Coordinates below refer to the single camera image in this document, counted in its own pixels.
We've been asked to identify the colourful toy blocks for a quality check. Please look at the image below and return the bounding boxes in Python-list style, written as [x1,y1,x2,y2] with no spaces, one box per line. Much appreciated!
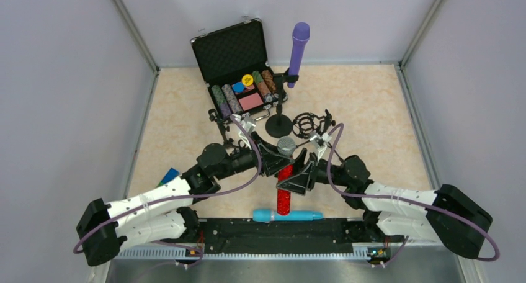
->
[158,168,180,187]

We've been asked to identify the purple microphone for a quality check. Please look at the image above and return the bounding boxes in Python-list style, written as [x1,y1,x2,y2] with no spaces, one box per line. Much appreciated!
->
[288,22,310,76]

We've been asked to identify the purple cable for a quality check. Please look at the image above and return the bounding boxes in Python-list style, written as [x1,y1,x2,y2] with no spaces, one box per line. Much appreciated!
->
[73,114,264,269]
[326,122,501,267]

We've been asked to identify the green blue chip row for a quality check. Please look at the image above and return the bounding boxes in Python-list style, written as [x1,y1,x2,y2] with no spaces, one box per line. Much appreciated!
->
[211,85,232,118]

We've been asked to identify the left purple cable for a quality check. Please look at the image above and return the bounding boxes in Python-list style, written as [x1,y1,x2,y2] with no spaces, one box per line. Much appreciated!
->
[73,114,264,269]

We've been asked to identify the orange black chip row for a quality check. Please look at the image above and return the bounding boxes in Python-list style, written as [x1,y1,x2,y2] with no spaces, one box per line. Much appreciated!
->
[261,70,279,100]

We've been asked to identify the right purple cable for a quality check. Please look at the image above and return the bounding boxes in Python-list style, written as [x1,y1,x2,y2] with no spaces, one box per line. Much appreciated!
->
[326,122,501,267]

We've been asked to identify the black round base mic stand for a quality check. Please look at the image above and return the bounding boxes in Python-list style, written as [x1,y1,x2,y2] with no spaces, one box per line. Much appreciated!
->
[265,69,299,138]

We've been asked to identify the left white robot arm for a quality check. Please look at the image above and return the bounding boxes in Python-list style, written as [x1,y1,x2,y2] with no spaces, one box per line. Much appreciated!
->
[73,132,292,267]

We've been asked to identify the blue dealer button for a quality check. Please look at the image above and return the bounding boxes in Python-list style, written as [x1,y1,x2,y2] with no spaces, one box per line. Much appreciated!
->
[231,82,246,94]

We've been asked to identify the black shock mount tripod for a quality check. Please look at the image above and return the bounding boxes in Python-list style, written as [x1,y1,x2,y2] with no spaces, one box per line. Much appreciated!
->
[292,109,336,160]

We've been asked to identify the red card deck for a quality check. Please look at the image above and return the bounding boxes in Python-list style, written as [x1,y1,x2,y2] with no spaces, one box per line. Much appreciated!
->
[240,85,254,94]
[239,93,264,111]

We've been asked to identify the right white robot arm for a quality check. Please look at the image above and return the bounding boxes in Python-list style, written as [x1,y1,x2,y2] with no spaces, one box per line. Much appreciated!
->
[254,148,493,260]

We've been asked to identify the green red chip row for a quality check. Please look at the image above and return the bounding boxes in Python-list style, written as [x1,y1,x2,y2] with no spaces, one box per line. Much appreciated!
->
[251,71,274,102]

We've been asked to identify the yellow big blind button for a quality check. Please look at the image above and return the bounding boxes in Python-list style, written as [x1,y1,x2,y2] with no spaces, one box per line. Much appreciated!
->
[241,74,254,87]

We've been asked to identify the black tripod mic stand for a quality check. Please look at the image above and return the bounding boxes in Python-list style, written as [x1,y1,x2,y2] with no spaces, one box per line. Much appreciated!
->
[208,109,235,148]

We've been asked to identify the black poker chip case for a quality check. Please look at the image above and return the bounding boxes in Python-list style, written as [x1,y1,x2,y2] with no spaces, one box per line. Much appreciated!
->
[190,18,275,125]

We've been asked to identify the light blue microphone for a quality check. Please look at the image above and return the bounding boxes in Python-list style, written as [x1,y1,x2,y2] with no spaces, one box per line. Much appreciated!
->
[252,209,324,223]

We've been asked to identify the red glitter microphone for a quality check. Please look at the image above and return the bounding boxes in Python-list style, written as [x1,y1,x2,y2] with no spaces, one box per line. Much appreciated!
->
[276,137,296,215]

